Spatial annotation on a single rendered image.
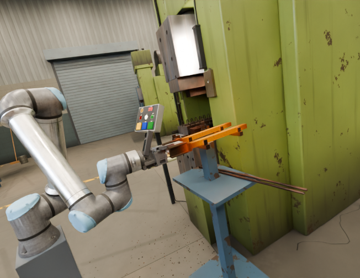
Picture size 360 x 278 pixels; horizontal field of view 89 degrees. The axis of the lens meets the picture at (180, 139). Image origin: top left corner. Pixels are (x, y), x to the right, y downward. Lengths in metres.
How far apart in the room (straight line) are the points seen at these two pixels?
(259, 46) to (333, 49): 0.57
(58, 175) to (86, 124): 8.56
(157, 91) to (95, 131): 4.23
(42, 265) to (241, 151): 1.26
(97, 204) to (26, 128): 0.40
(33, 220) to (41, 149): 0.53
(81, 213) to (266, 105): 1.16
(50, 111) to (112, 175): 0.46
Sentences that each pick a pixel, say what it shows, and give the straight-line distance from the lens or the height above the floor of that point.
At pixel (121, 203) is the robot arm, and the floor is 0.87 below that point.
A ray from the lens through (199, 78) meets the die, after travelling 1.51.
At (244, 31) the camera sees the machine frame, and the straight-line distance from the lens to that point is 1.27.
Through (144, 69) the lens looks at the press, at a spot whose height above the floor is 2.25.
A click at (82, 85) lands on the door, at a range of 9.37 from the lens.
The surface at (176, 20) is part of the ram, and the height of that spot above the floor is 1.73.
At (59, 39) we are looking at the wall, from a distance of 9.89.
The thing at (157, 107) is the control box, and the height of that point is 1.17.
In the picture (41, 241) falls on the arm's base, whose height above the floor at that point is 0.65.
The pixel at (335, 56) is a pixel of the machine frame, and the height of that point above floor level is 1.28.
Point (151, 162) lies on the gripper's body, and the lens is 0.81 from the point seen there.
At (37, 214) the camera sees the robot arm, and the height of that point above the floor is 0.79.
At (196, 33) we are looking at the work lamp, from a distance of 1.35.
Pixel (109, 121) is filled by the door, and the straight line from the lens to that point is 9.28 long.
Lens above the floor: 1.24
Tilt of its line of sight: 13 degrees down
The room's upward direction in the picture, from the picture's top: 12 degrees counter-clockwise
